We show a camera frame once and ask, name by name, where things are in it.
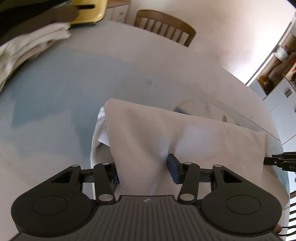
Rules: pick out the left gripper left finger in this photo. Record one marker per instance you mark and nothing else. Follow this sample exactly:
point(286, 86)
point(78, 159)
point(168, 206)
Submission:
point(103, 176)

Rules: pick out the pile of folded clothes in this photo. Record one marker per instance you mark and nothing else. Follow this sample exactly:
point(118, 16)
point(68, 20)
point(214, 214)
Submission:
point(28, 28)

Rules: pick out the white cabinet with shelf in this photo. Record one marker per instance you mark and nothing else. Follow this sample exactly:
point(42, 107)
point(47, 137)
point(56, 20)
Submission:
point(274, 83)

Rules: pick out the yellow tissue box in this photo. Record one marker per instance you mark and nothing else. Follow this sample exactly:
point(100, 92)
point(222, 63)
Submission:
point(89, 11)

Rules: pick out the wooden chair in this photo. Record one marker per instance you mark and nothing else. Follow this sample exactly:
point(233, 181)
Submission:
point(165, 25)

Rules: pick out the white polo shirt brown collar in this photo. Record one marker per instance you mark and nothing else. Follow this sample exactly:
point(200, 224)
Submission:
point(138, 138)

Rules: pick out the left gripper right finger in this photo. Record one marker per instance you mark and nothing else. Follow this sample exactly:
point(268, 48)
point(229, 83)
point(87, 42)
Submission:
point(189, 175)

